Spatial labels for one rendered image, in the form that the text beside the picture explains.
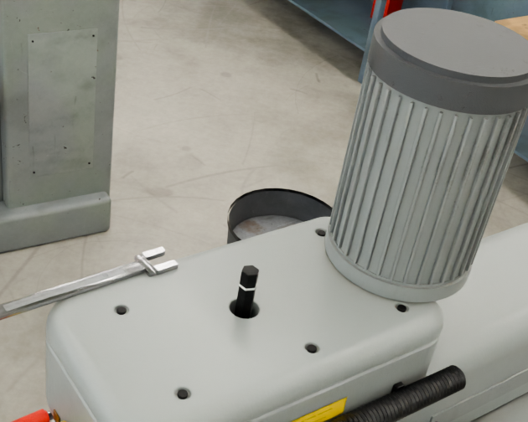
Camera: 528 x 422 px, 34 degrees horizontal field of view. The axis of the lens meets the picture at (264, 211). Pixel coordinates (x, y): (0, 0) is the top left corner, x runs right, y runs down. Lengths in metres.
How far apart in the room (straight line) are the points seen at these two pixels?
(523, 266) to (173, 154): 3.58
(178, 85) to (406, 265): 4.62
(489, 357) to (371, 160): 0.43
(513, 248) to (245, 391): 0.70
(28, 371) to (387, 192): 2.69
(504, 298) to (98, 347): 0.68
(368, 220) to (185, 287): 0.24
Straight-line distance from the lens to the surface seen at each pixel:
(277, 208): 3.62
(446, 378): 1.15
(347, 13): 6.56
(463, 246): 1.09
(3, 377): 3.55
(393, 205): 1.03
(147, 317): 1.02
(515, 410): 1.52
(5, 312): 1.01
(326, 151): 5.15
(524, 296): 1.42
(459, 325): 1.31
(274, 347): 1.00
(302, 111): 5.53
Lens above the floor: 2.58
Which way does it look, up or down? 35 degrees down
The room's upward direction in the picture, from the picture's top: 10 degrees clockwise
